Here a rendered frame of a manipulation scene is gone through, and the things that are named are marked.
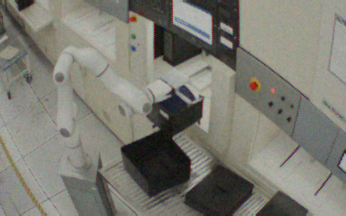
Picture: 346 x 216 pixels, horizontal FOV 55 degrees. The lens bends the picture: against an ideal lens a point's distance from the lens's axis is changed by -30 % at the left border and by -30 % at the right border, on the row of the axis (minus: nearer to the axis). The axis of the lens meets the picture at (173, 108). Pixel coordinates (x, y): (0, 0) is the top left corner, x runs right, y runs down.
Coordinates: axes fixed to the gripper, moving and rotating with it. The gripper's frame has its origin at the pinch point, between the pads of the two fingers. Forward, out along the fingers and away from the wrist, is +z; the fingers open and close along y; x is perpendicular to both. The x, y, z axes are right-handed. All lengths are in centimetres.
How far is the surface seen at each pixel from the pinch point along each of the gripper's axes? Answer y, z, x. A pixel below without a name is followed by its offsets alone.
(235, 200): 60, -7, -38
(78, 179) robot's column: -16, -63, -51
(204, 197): 45, -17, -39
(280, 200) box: 87, 1, -23
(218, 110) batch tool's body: 21.0, 10.6, -10.3
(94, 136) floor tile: -104, 0, -126
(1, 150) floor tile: -156, -109, -126
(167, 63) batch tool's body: -51, 38, -38
